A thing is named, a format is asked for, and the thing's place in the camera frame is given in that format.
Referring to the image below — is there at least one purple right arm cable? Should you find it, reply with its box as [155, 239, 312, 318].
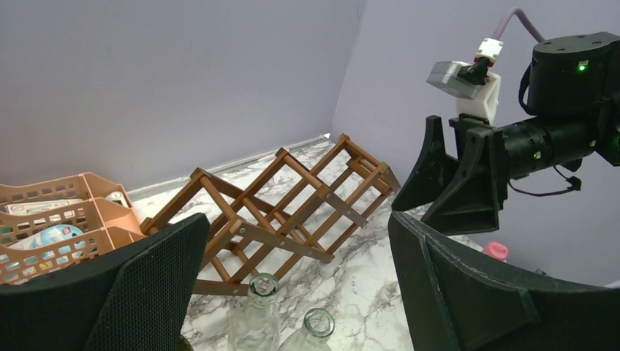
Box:
[493, 7, 548, 44]

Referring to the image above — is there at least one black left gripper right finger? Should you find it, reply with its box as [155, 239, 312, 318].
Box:
[387, 212, 619, 350]

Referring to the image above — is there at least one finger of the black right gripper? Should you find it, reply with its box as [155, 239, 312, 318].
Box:
[391, 115, 458, 211]
[422, 127, 502, 235]

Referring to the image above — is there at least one pink capped bottle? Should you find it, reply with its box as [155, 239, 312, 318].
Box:
[482, 241, 509, 262]

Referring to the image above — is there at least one blue round item in organizer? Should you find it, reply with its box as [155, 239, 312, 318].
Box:
[26, 224, 83, 249]

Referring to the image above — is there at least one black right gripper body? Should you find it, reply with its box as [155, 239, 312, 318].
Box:
[449, 113, 597, 180]

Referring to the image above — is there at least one brown wooden wine rack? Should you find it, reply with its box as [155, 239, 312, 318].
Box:
[140, 134, 401, 296]

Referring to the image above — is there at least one peach plastic file organizer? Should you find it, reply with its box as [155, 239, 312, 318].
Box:
[1, 173, 145, 284]

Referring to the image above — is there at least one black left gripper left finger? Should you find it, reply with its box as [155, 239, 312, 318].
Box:
[1, 214, 210, 350]

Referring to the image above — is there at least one clear glass bottle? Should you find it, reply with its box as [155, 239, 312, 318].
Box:
[278, 308, 336, 351]
[227, 273, 281, 351]

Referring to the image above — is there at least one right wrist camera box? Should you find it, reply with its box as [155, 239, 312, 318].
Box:
[426, 38, 504, 100]

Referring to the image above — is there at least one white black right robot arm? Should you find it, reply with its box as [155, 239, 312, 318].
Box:
[392, 32, 619, 235]

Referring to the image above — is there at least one white box in organizer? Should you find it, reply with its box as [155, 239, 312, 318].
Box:
[5, 199, 82, 216]

